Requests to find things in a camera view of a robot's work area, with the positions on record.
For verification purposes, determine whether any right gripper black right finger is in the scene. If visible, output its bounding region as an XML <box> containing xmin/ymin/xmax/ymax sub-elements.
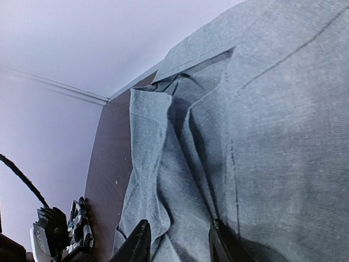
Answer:
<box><xmin>209</xmin><ymin>219</ymin><xmax>233</xmax><ymax>262</ymax></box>

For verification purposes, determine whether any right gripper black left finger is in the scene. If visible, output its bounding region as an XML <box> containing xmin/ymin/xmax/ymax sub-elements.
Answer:
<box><xmin>110</xmin><ymin>219</ymin><xmax>151</xmax><ymax>262</ymax></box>

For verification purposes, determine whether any grey long sleeve shirt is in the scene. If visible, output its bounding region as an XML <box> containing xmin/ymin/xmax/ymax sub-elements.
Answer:
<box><xmin>113</xmin><ymin>1</ymin><xmax>348</xmax><ymax>261</ymax></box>

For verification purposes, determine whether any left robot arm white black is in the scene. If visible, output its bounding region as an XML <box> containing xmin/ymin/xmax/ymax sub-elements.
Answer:
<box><xmin>1</xmin><ymin>234</ymin><xmax>97</xmax><ymax>261</ymax></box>

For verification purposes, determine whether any black white plaid folded shirt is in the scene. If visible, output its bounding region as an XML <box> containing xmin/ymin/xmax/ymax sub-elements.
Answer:
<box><xmin>67</xmin><ymin>197</ymin><xmax>94</xmax><ymax>254</ymax></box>

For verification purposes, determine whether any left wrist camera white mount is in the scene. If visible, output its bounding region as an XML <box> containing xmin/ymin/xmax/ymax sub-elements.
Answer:
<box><xmin>33</xmin><ymin>207</ymin><xmax>69</xmax><ymax>258</ymax></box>

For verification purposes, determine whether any left aluminium frame post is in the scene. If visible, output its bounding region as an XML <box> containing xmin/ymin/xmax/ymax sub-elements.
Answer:
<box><xmin>1</xmin><ymin>68</ymin><xmax>109</xmax><ymax>106</ymax></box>

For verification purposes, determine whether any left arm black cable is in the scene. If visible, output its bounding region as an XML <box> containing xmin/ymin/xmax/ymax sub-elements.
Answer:
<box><xmin>0</xmin><ymin>153</ymin><xmax>51</xmax><ymax>210</ymax></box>

